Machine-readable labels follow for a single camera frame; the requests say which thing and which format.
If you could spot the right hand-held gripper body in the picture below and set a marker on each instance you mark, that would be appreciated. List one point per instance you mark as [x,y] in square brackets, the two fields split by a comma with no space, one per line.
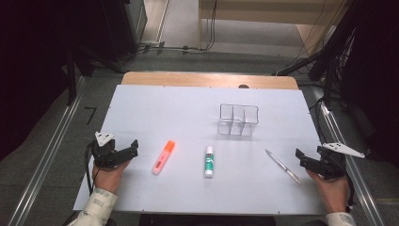
[332,160]

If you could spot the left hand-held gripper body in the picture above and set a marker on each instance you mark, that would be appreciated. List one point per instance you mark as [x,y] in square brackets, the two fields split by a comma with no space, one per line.
[105,153]

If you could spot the silver pen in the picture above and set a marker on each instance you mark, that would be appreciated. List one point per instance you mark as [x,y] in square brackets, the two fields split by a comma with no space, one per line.
[282,165]

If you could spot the orange highlighter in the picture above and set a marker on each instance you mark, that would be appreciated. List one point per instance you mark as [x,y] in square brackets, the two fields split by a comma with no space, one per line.
[163,158]

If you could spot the clear plastic pen organizer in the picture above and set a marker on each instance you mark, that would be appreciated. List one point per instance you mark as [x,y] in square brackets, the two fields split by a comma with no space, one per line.
[238,121]

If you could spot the white green glue stick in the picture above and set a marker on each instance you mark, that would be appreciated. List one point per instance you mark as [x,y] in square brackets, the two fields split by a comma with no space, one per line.
[209,163]

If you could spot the person's left hand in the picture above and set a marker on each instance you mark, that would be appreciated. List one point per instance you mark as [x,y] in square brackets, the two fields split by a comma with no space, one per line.
[108,179]

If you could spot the person's right hand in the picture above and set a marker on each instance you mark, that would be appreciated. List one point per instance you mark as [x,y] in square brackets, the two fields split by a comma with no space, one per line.
[332,191]

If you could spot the white table board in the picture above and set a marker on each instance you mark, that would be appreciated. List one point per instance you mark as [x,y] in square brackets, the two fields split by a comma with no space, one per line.
[188,103]

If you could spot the wooden table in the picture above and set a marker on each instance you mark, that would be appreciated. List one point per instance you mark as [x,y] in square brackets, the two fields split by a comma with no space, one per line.
[188,80]

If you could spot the black metal stand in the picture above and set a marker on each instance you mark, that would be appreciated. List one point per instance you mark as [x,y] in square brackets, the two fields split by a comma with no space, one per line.
[72,75]

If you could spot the dark curtain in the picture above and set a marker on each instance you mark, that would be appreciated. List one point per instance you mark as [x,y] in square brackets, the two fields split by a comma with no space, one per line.
[376,78]
[31,62]

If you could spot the black cabinet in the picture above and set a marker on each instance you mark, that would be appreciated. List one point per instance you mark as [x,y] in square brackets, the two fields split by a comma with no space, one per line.
[125,25]

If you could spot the metal floor rail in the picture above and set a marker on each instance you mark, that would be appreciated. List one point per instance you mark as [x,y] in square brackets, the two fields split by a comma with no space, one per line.
[47,150]
[348,163]

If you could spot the light wooden furniture frame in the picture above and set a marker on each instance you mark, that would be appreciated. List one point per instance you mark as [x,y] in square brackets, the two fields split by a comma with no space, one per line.
[251,12]

